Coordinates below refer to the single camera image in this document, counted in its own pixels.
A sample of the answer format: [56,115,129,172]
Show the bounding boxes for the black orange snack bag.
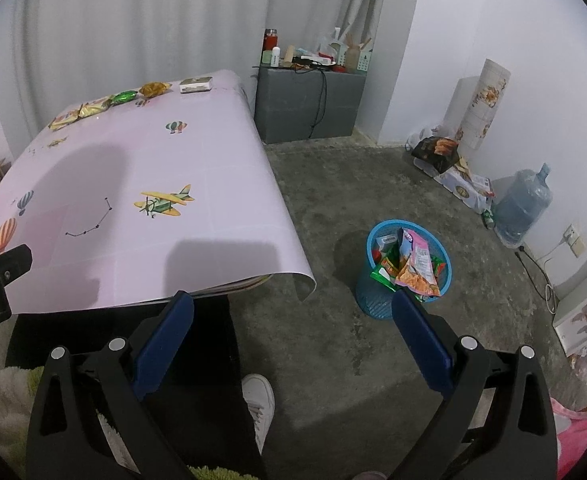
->
[412,136,460,173]

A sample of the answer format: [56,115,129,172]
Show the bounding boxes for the red green bottle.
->
[260,28,280,67]

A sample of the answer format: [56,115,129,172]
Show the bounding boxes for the pink snack bag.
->
[396,228,441,297]

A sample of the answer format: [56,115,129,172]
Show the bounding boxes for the wall socket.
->
[563,225,587,259]

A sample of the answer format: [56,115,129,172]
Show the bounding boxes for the white green utensil holder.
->
[343,35,374,75]

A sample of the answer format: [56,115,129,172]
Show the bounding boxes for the white printed carton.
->
[433,160,494,211]

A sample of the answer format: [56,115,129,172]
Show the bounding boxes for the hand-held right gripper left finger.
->
[25,290,197,480]

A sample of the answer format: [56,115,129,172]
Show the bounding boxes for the blue mesh wastebasket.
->
[356,219,453,319]

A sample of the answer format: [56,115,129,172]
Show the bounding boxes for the grey cabinet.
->
[254,65,367,143]

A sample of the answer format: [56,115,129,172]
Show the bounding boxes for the floral printed paper roll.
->
[461,58,510,150]

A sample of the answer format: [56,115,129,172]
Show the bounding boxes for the white curtain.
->
[0,0,391,161]

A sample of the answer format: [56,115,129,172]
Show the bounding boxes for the blue water jug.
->
[493,162,553,246]

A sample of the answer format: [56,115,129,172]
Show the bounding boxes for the pink cloth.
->
[551,396,587,478]

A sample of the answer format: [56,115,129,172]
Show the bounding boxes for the white paper roll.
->
[446,76,479,141]

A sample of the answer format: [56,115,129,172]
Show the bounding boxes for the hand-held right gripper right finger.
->
[391,289,559,480]

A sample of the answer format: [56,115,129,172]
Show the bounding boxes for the black power cable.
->
[516,246,559,318]

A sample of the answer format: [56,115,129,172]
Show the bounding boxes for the crumpled white plastic bag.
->
[406,125,447,151]

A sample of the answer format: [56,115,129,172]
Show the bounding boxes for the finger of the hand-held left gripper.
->
[0,243,34,292]

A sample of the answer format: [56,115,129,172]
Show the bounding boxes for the white shoe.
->
[242,374,276,453]

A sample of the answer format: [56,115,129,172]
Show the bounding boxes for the black pants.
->
[6,300,267,480]

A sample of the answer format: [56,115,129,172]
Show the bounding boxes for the small yellow snack packet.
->
[76,97,113,118]
[48,109,82,132]

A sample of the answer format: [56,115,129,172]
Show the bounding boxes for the small white card box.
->
[180,76,214,94]

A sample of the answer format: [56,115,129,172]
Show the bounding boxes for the white appliance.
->
[552,265,587,357]

